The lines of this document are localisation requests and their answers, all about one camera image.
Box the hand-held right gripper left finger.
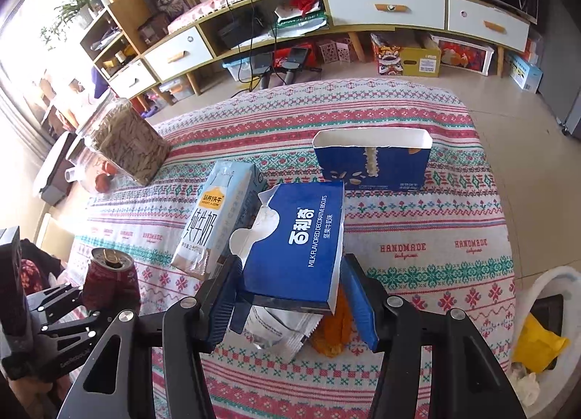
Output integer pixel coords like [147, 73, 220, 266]
[57, 253, 246, 419]

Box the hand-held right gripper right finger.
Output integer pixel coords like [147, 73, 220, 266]
[340, 253, 527, 419]

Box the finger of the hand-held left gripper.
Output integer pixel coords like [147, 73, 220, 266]
[40, 309, 104, 339]
[26, 283, 86, 316]

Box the red drink can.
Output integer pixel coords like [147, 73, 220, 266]
[82, 247, 141, 315]

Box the blue biscuit box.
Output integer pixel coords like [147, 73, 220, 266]
[230, 180, 346, 315]

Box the white tissue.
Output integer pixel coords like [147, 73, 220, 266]
[511, 362, 544, 406]

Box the black plastic tray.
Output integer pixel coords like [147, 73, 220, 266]
[529, 294, 566, 333]

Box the white trash bin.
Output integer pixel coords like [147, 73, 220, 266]
[511, 265, 581, 419]

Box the yellow snack wrapper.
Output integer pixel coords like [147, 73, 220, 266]
[311, 283, 357, 356]

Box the white snack wrapper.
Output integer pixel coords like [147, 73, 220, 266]
[229, 301, 323, 358]

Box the patterned woven tablecloth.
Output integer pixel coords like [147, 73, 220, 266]
[54, 78, 518, 419]

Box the light blue milk carton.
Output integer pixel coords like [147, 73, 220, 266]
[171, 160, 268, 281]

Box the open blue cardboard box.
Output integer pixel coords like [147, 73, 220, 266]
[312, 128, 432, 193]

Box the clear plastic seed jar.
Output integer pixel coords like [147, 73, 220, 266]
[75, 98, 172, 187]

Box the yellow lion print box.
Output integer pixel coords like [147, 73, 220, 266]
[370, 33, 442, 78]

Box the pink lattice box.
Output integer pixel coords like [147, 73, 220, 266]
[318, 35, 355, 65]

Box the black electronic device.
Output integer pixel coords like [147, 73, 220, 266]
[272, 47, 315, 73]

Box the white plastic basket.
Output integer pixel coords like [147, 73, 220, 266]
[431, 35, 495, 77]

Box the black box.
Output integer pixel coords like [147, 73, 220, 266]
[217, 19, 266, 49]

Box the wooden shelf unit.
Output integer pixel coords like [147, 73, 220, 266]
[79, 0, 159, 99]

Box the white and blue carton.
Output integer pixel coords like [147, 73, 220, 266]
[506, 51, 543, 93]

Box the green and white bag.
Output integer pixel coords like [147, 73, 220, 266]
[275, 5, 330, 36]

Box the wooden white tv cabinet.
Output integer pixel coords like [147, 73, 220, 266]
[141, 0, 539, 97]

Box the grey refrigerator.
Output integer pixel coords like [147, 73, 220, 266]
[527, 0, 581, 138]

